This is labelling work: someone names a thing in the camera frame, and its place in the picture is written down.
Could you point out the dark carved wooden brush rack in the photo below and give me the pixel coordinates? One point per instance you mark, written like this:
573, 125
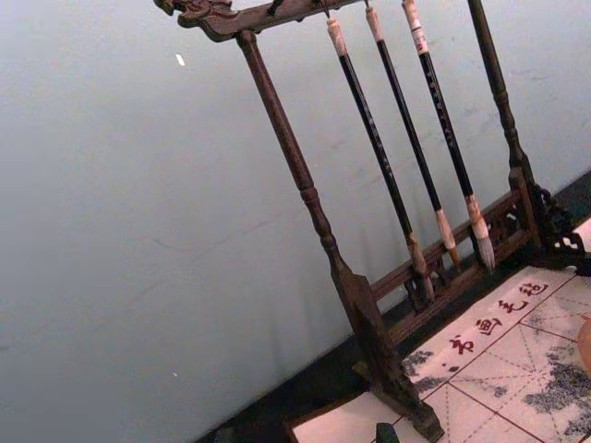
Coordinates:
281, 134

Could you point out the black brush with dark bristles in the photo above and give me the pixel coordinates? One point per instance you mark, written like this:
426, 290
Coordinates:
374, 143

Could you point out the black brush with brown tip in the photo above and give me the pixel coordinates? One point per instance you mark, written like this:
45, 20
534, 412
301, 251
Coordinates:
408, 124

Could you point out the black brush with white bristles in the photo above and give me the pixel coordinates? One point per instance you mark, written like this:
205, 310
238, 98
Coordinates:
443, 120

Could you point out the small dark green block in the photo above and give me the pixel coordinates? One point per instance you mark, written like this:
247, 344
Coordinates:
386, 433

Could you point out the white felt mat, red grid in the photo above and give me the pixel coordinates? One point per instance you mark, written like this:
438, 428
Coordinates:
503, 369

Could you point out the pale orange round object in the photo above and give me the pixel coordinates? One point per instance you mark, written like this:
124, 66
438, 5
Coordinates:
585, 343

